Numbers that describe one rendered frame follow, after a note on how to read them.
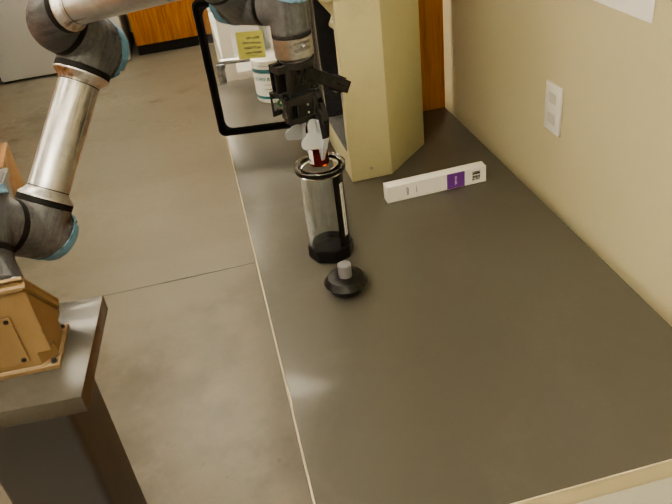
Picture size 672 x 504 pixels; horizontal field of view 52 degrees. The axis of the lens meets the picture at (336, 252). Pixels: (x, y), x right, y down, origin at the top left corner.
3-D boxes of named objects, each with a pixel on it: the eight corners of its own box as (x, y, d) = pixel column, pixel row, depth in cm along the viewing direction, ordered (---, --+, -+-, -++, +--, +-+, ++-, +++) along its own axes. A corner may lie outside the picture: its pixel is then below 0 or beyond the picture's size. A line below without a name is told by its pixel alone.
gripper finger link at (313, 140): (303, 167, 139) (291, 123, 135) (327, 157, 141) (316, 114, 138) (310, 169, 136) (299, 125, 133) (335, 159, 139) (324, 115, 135)
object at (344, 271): (362, 272, 148) (359, 247, 145) (374, 296, 141) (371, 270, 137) (321, 281, 147) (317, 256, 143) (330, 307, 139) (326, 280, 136)
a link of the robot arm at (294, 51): (298, 26, 132) (321, 33, 126) (301, 49, 135) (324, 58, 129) (264, 36, 129) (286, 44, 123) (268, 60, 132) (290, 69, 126)
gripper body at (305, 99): (273, 119, 138) (262, 60, 131) (308, 106, 141) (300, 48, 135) (292, 130, 132) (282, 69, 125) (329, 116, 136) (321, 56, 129)
